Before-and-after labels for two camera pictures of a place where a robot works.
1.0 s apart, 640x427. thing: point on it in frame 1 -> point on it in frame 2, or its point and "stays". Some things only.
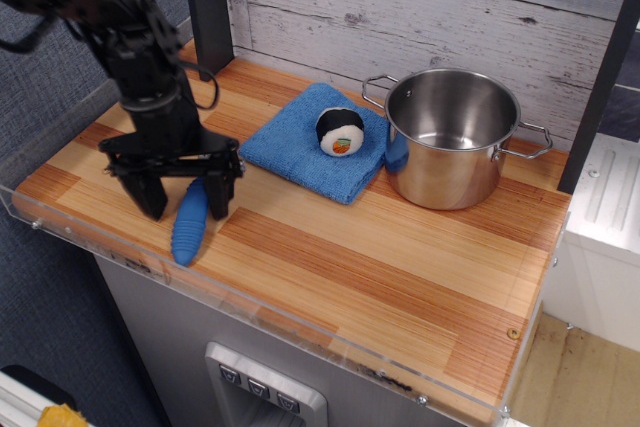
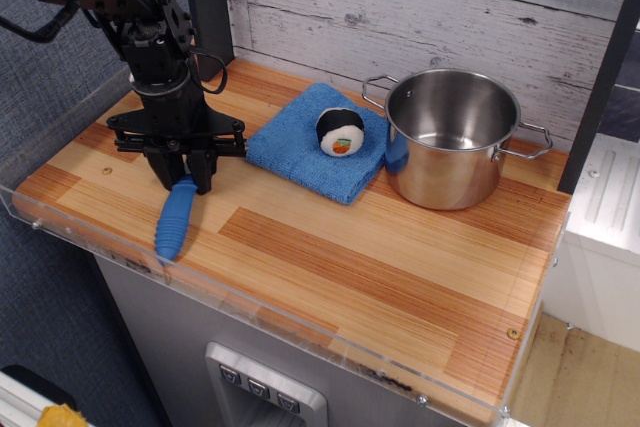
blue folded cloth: x=322 y=140 stays
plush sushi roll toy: x=340 y=131 stays
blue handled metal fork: x=190 y=221 -> x=172 y=226
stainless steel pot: x=445 y=130 stays
